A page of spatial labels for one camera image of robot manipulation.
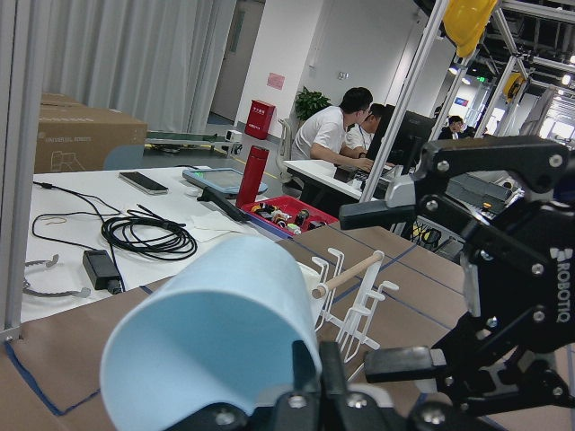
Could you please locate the light blue cup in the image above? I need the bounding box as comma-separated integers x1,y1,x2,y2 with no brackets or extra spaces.
100,235,322,430

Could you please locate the cardboard box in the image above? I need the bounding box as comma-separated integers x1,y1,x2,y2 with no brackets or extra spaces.
34,92,147,173

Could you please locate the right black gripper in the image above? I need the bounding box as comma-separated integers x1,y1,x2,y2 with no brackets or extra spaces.
364,136,574,416

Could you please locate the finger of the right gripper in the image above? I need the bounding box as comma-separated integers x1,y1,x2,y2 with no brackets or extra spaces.
339,174,420,230

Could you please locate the white wire cup rack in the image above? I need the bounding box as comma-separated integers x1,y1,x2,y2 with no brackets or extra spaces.
311,248,399,363

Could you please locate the black smartphone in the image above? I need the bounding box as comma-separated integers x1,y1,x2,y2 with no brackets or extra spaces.
118,172,168,195

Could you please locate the green potted plant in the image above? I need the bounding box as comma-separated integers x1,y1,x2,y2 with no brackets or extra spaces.
295,87,331,121

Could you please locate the aluminium frame post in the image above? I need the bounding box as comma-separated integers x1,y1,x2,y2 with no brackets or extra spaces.
1,1,51,343

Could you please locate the black power adapter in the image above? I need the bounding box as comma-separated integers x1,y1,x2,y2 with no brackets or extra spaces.
83,250,123,295

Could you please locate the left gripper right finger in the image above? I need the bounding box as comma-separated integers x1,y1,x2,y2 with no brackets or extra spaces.
317,339,450,431

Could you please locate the coiled black cable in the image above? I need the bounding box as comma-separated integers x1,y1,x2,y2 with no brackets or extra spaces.
101,204,199,259

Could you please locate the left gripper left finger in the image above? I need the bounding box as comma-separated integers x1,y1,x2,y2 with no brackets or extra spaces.
171,341,319,430

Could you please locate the red parts tray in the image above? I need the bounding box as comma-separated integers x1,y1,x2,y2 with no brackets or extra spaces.
241,196,338,238

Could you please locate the red thermos bottle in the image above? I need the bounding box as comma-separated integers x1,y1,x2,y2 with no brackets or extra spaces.
235,145,269,208

